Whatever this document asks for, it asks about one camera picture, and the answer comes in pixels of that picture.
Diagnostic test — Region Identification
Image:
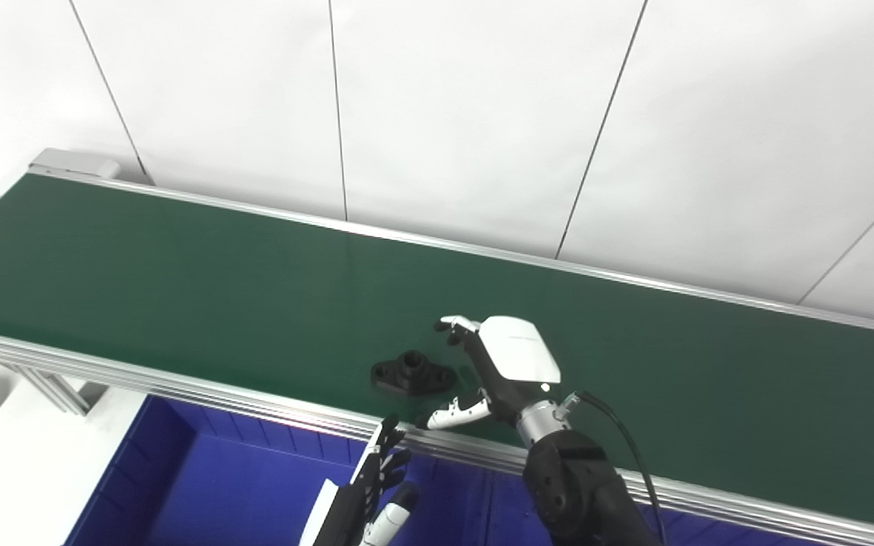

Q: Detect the blue plastic bin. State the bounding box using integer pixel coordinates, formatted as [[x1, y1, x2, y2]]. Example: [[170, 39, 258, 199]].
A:
[[483, 469, 825, 546], [64, 394, 489, 546]]

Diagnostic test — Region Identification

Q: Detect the aluminium conveyor support leg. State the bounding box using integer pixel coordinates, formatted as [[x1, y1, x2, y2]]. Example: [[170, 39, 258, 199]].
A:
[[3, 362, 108, 417]]

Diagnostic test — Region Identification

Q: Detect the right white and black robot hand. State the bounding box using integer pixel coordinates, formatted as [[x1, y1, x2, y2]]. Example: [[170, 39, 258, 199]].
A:
[[426, 315, 562, 431]]

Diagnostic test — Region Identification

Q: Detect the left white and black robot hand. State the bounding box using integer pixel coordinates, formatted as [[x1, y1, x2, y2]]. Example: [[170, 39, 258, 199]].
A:
[[312, 415, 420, 546]]

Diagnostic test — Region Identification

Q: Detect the black flanged machine part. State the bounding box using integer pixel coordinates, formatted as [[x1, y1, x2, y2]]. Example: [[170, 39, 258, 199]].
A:
[[371, 350, 459, 397]]

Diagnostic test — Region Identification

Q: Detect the green conveyor belt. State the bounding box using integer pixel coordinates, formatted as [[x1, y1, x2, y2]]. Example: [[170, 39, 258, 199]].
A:
[[0, 174, 874, 533], [0, 148, 874, 546]]

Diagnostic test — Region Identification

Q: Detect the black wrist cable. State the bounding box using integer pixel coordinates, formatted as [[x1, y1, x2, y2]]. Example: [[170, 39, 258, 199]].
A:
[[557, 390, 667, 546]]

